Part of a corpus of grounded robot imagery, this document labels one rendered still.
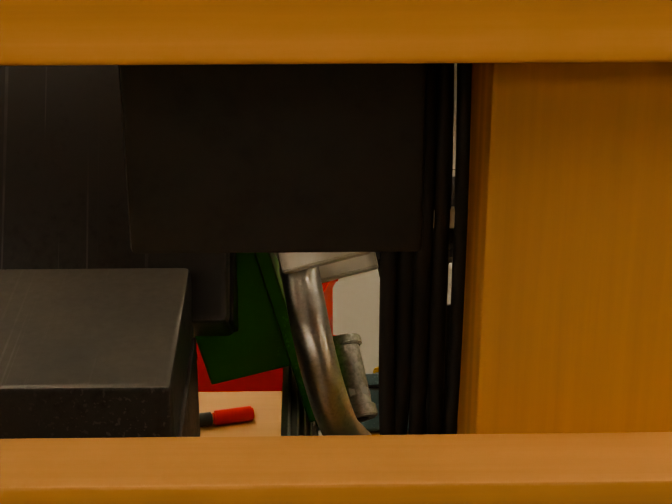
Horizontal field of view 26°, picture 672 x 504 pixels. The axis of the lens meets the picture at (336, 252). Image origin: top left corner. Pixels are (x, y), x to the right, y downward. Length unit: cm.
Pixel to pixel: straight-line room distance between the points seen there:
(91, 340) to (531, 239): 35
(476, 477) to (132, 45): 29
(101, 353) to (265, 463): 22
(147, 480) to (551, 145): 27
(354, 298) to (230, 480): 304
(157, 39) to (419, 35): 12
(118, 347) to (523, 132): 36
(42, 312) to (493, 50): 46
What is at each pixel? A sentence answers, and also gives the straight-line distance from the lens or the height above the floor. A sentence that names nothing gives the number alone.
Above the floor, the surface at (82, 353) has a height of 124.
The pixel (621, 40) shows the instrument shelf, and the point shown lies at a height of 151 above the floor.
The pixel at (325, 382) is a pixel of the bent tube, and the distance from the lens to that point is 110.
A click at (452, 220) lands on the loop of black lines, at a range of 84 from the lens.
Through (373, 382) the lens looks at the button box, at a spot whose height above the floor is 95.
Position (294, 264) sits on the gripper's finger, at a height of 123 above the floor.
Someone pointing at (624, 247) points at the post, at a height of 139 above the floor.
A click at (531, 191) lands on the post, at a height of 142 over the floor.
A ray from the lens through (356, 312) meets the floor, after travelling 374.
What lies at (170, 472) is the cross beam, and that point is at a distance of 79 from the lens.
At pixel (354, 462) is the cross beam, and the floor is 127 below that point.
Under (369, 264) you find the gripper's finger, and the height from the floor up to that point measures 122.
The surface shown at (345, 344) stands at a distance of 129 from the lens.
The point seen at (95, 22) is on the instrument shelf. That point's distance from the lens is 68.
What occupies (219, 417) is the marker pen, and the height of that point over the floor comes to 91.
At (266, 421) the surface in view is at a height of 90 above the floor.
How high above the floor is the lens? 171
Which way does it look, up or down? 25 degrees down
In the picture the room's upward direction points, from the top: straight up
